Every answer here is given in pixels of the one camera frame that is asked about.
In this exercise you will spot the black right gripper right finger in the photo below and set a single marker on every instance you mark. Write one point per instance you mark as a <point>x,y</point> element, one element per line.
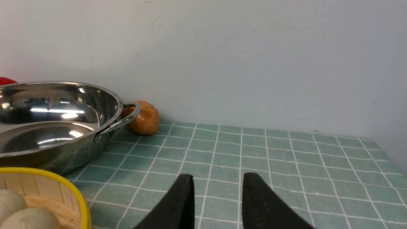
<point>262,208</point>

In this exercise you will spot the red bell pepper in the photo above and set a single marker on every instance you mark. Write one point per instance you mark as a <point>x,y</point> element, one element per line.
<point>6,81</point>

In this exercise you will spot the yellow bamboo steamer basket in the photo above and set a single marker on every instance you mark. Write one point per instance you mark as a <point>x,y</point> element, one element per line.
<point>45,189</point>

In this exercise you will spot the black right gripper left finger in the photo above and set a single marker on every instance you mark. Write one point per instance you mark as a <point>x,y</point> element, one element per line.
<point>176,210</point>

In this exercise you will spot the brown potato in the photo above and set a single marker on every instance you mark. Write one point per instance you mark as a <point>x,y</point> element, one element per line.
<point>147,121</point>

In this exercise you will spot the white steamed bun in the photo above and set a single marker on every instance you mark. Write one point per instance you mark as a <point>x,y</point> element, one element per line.
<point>32,218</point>
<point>10,203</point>

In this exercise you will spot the stainless steel pot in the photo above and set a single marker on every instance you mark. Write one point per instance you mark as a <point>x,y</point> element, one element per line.
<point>58,126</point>

